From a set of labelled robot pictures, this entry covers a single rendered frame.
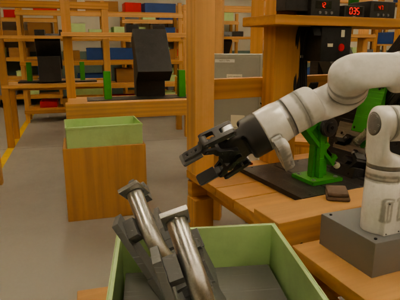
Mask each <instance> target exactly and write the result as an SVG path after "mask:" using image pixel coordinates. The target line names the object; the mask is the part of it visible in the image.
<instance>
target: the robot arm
mask: <svg viewBox="0 0 400 300"><path fill-rule="evenodd" d="M372 88H387V90H388V91H390V92H392V93H400V51H398V52H393V53H390V52H361V53H354V54H349V55H345V56H344V57H341V58H340V59H338V60H336V61H335V62H334V63H333V64H332V65H331V66H330V68H329V72H328V76H327V83H326V84H325V85H322V86H320V87H318V88H315V89H311V88H309V87H301V88H299V89H297V90H295V91H293V92H291V93H289V94H287V95H286V96H284V97H282V98H280V99H279V100H277V101H274V102H272V103H270V104H267V105H265V106H263V107H262V108H260V109H258V110H256V111H254V112H253V113H251V114H249V115H247V116H246V117H244V118H242V119H240V120H239V121H237V123H236V124H237V127H238V128H237V129H234V127H233V126H232V124H231V122H230V121H226V122H224V123H221V124H219V125H218V126H215V127H213V128H211V129H209V130H207V131H205V132H203V133H201V134H199V135H198V139H199V142H198V144H197V145H196V146H194V147H193V148H191V149H190V150H188V151H186V152H184V153H182V154H181V155H180V156H179V158H180V160H181V162H182V164H183V165H184V166H185V167H186V166H188V165H190V164H191V163H194V162H195V161H197V160H199V159H200V158H202V157H204V156H203V155H212V154H214V155H215V156H219V157H218V161H217V163H216V164H215V166H214V167H210V168H209V169H207V170H205V171H203V172H201V173H199V174H198V175H196V179H197V181H198V183H199V184H200V185H201V186H203V185H204V184H206V183H208V182H210V181H212V180H214V179H215V178H217V177H224V178H225V179H228V178H230V177H232V176H233V175H235V174H236V173H238V172H240V171H241V170H243V169H244V168H246V167H247V166H249V165H250V164H251V161H250V159H249V158H248V155H250V154H253V155H254V157H255V158H259V157H261V156H263V155H265V154H267V153H268V152H270V151H272V150H274V149H275V152H276V155H277V157H278V159H279V161H280V163H281V165H282V166H283V168H284V169H285V171H288V170H290V169H292V168H294V166H295V162H294V160H293V155H292V151H291V149H290V145H289V143H288V141H289V140H291V139H292V138H293V137H295V136H296V135H297V134H300V133H301V132H303V131H305V130H306V129H309V128H310V127H312V126H314V125H315V124H317V123H319V122H321V121H324V120H328V119H331V118H334V117H337V116H339V115H342V114H345V113H348V112H350V111H352V110H353V109H355V108H356V107H358V106H359V105H361V104H362V103H363V102H364V100H365V99H366V97H367V95H368V90H369V89H372ZM211 135H214V136H212V137H211V138H210V139H206V138H207V137H209V136H211ZM396 141H400V105H378V106H375V107H374V108H372V110H371V111H370V113H369V115H368V119H367V133H366V145H365V154H366V159H367V162H366V168H365V178H364V189H363V195H362V206H361V217H360V228H362V229H363V230H365V231H366V232H369V233H373V234H377V235H381V236H388V235H393V234H396V233H400V155H398V154H394V153H392V152H391V151H390V142H396ZM209 147H211V148H209ZM228 171H230V172H229V173H228Z"/></svg>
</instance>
